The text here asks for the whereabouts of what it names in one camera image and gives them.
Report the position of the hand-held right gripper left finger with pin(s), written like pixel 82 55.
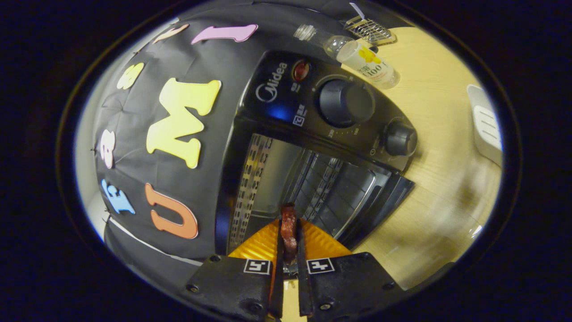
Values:
pixel 232 281

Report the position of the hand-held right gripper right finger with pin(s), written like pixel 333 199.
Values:
pixel 339 281

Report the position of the red meat slice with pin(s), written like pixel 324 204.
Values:
pixel 289 228

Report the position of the black electric oven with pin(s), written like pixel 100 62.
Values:
pixel 286 107

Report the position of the white rectangular dish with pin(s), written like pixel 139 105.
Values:
pixel 487 125

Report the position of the clear drink bottle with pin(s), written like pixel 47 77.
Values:
pixel 371 62

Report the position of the metal spoon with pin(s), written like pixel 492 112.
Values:
pixel 356 10

